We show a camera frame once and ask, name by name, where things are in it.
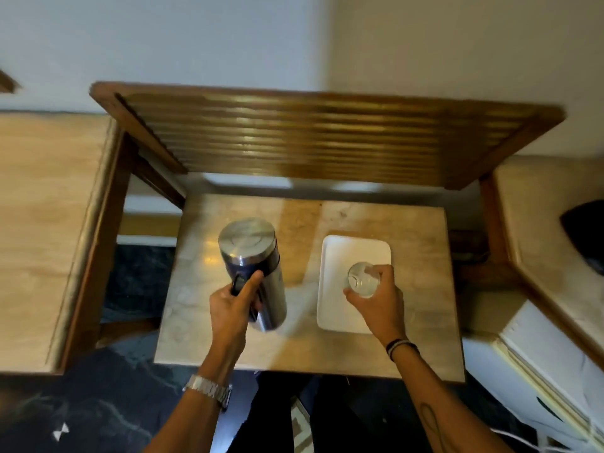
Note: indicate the person's left forearm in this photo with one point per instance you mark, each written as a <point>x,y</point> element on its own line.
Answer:
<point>193,422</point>

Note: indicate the white cabinet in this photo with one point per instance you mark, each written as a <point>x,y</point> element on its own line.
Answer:
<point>533,367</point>

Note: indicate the person's right thumb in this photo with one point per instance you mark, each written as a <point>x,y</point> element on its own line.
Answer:
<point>355,297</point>

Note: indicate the white rectangular tray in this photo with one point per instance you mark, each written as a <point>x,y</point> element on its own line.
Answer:
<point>337,278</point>

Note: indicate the brown wooden piece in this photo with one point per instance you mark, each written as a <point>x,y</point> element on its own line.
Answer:
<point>6,82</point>

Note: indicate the black rounded object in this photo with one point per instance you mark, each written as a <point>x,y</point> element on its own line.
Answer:
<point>585,231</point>

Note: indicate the black wristband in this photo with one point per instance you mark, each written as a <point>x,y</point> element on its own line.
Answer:
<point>400,346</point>

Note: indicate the person's right hand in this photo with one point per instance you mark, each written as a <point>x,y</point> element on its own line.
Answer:
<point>383,311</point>

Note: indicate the person's black trousers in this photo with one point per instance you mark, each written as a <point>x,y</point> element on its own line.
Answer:
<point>349,415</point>

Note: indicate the stainless steel kettle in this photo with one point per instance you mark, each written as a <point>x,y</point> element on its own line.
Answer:
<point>257,252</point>

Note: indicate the person's left hand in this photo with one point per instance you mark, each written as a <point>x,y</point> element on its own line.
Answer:
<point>229,320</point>

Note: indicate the wooden slatted rack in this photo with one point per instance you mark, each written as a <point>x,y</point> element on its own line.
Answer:
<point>306,136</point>

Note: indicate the person's right forearm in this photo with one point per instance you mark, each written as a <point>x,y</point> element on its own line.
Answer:
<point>439,405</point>

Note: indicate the clear drinking glass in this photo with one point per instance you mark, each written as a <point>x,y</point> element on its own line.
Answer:
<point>362,278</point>

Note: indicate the silver metal wristwatch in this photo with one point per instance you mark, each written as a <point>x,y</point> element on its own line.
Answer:
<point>210,388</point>

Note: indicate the person's left thumb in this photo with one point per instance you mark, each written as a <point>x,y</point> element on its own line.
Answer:
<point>249,288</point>

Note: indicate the wooden table frame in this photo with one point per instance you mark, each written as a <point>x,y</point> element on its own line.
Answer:
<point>106,235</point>

